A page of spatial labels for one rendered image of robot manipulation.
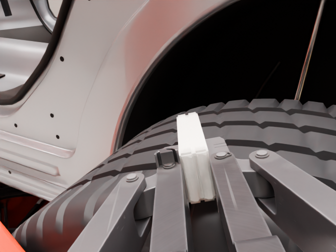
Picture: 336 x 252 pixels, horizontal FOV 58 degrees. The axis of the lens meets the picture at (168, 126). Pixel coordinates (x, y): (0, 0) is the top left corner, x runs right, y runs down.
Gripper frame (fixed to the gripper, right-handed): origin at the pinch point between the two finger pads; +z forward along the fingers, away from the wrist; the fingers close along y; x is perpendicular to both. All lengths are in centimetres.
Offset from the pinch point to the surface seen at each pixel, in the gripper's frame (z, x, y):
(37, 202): 88, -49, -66
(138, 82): 37.9, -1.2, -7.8
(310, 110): 11.3, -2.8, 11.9
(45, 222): 2.7, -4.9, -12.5
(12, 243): 1.7, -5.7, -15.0
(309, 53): 51, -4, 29
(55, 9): 478, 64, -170
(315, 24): 50, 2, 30
